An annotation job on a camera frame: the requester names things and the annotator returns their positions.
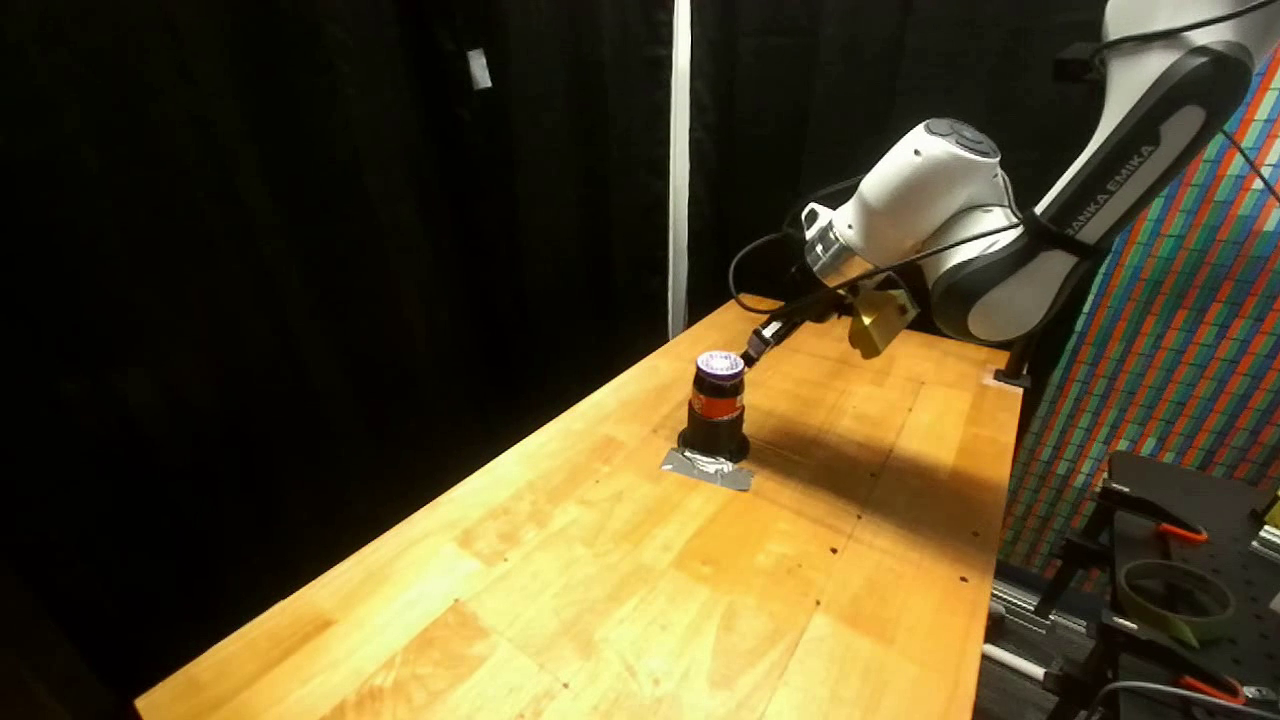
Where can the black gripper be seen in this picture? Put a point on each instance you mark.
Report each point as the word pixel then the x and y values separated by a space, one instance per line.
pixel 873 311

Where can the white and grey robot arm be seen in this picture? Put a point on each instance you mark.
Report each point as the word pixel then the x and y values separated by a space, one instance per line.
pixel 932 225

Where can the dark bottle with purple lid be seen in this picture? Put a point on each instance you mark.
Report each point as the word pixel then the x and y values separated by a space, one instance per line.
pixel 716 407

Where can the colourful patterned panel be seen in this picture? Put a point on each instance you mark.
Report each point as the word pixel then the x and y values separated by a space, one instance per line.
pixel 1176 341

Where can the white vertical pole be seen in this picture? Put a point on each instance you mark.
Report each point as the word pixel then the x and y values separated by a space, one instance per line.
pixel 678 166

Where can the black perforated side table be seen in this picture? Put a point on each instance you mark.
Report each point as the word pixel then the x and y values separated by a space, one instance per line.
pixel 1138 672

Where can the green tape roll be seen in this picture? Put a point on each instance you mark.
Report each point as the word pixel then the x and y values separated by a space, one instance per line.
pixel 1176 601

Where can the white tag on curtain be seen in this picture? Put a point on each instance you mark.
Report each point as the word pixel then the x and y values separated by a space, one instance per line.
pixel 479 70

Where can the black curtain backdrop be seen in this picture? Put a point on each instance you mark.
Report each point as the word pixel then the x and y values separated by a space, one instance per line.
pixel 272 274

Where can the grey duct tape piece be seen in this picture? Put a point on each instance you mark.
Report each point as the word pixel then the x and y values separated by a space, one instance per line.
pixel 710 470

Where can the orange handled clamp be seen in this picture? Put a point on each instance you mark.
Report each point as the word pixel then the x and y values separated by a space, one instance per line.
pixel 1171 526

